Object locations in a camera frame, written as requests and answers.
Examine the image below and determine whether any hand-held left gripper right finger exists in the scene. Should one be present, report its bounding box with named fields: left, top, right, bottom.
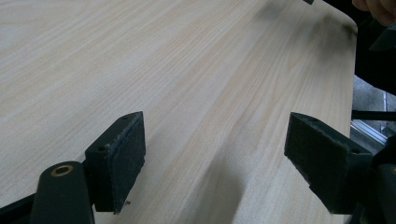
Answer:
left=283, top=112, right=374, bottom=216

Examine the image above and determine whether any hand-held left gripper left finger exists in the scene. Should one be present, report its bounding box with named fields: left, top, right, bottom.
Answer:
left=84, top=110, right=147, bottom=216

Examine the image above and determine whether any black bar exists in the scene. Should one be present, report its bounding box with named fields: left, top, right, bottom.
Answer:
left=351, top=109, right=396, bottom=122

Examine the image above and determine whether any aluminium frame rail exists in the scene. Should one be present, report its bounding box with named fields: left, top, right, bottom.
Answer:
left=349, top=120, right=390, bottom=147

